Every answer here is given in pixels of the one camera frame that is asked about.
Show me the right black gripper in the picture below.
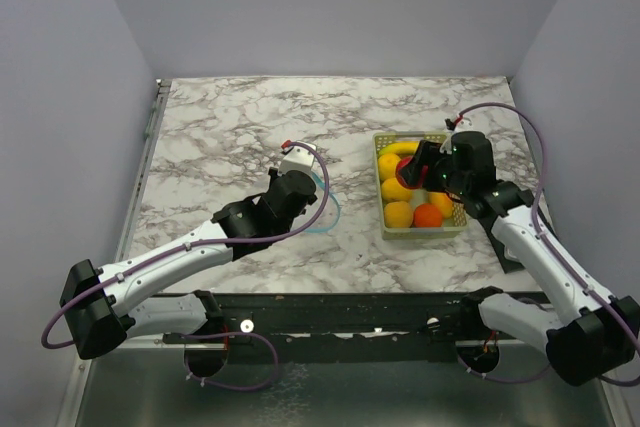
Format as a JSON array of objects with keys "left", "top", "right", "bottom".
[{"left": 402, "top": 138, "right": 470, "bottom": 196}]

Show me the red apple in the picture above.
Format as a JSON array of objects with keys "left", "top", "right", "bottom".
[{"left": 395, "top": 156, "right": 428, "bottom": 190}]

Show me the clear zip top bag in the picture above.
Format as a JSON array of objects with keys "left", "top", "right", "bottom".
[{"left": 300, "top": 161, "right": 342, "bottom": 234}]

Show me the pale green plastic basket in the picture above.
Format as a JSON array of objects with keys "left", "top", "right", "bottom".
[{"left": 370, "top": 131, "right": 470, "bottom": 240}]

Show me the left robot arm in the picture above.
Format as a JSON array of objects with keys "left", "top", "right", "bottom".
[{"left": 60, "top": 169, "right": 317, "bottom": 360}]

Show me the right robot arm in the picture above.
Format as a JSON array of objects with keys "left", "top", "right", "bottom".
[{"left": 396, "top": 131, "right": 639, "bottom": 386}]

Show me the yellow banana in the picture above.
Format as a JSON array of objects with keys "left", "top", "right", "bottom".
[{"left": 377, "top": 141, "right": 420, "bottom": 157}]

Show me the yellow lemon upper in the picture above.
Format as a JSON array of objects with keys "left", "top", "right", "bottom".
[{"left": 377, "top": 153, "right": 402, "bottom": 182}]

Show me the yellow lemon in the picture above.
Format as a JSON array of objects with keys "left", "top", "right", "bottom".
[
  {"left": 380, "top": 178, "right": 412, "bottom": 202},
  {"left": 377, "top": 153, "right": 402, "bottom": 182}
]

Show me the yellow lemon lower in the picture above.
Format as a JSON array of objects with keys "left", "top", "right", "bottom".
[{"left": 380, "top": 178, "right": 412, "bottom": 202}]

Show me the orange tangerine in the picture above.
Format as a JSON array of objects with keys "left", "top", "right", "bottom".
[{"left": 413, "top": 203, "right": 444, "bottom": 228}]

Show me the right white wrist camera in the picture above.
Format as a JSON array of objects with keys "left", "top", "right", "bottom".
[{"left": 443, "top": 116, "right": 472, "bottom": 151}]

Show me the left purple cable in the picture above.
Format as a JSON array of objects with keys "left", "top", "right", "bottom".
[{"left": 40, "top": 141, "right": 331, "bottom": 392}]

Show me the purple cable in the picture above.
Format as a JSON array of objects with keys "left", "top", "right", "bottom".
[
  {"left": 457, "top": 102, "right": 640, "bottom": 388},
  {"left": 40, "top": 141, "right": 331, "bottom": 392}
]

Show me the left aluminium side rail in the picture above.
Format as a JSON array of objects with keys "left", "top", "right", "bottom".
[{"left": 114, "top": 79, "right": 172, "bottom": 262}]

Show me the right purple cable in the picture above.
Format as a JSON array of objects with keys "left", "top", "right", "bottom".
[{"left": 457, "top": 102, "right": 640, "bottom": 388}]

